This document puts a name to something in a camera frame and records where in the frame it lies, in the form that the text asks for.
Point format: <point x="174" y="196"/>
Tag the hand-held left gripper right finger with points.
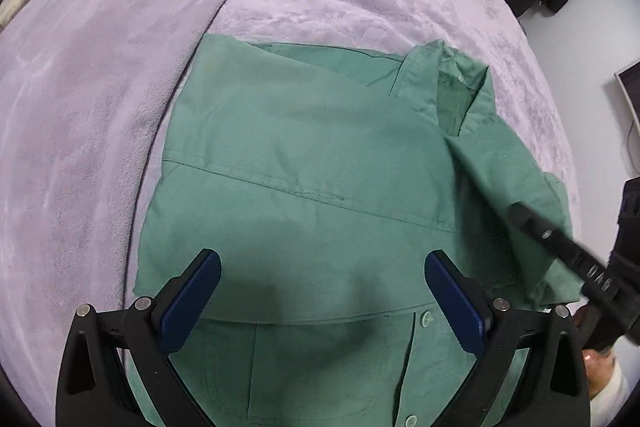
<point x="452" y="294"/>

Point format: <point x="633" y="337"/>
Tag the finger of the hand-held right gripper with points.
<point x="565" y="249"/>

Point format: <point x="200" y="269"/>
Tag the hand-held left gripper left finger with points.
<point x="192" y="292"/>

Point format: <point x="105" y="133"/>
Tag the green button shirt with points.
<point x="310" y="157"/>

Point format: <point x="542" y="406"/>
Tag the person's right forearm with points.
<point x="610" y="389"/>

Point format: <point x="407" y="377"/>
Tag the computer monitor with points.
<point x="632" y="87"/>

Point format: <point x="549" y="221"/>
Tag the purple plush blanket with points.
<point x="100" y="107"/>

